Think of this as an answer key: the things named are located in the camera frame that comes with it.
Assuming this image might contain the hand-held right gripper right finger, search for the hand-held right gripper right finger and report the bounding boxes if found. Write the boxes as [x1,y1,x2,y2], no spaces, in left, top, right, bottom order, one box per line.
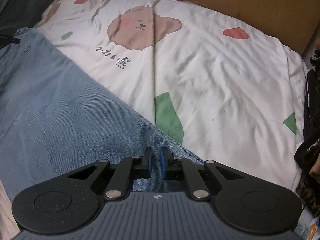
[160,147,247,201]

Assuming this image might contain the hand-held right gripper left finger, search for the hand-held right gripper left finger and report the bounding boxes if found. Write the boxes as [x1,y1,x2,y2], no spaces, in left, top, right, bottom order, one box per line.
[67,147,153,201]

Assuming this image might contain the light blue jeans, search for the light blue jeans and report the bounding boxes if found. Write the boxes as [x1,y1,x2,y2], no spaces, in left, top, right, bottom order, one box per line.
[0,27,208,203]

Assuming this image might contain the bear print bedsheet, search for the bear print bedsheet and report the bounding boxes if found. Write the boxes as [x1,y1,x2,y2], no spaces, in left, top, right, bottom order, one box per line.
[0,0,312,240]

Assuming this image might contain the flat cardboard sheet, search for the flat cardboard sheet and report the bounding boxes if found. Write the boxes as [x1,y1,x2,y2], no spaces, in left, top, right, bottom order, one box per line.
[129,0,320,56]

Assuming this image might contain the dark grey pillow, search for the dark grey pillow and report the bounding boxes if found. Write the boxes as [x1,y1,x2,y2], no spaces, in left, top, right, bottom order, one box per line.
[0,0,66,46]

